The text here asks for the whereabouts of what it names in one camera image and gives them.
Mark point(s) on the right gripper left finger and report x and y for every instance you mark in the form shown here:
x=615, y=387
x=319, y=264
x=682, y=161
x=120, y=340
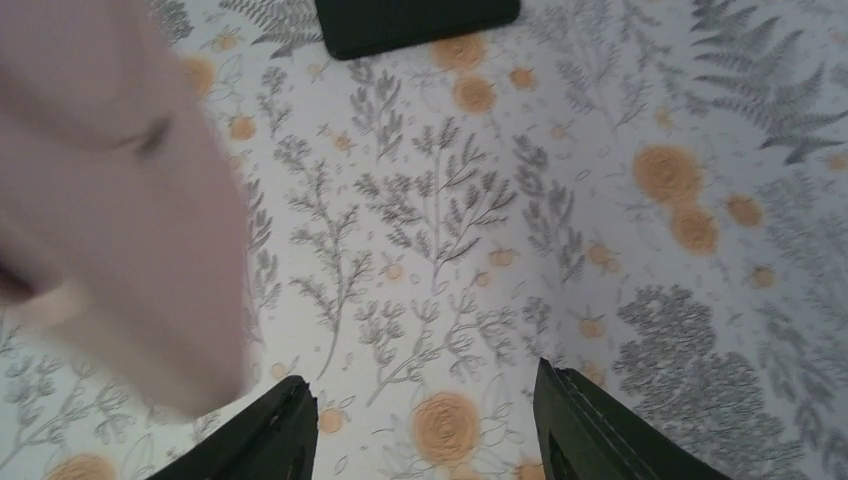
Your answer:
x=274, y=438

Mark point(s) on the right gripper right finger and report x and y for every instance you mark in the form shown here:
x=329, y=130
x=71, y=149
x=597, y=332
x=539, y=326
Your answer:
x=585, y=434

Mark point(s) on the black phone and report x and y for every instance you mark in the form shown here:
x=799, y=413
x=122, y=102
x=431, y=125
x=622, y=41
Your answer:
x=354, y=29

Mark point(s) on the floral patterned table mat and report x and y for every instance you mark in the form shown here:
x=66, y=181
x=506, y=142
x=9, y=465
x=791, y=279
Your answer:
x=653, y=193

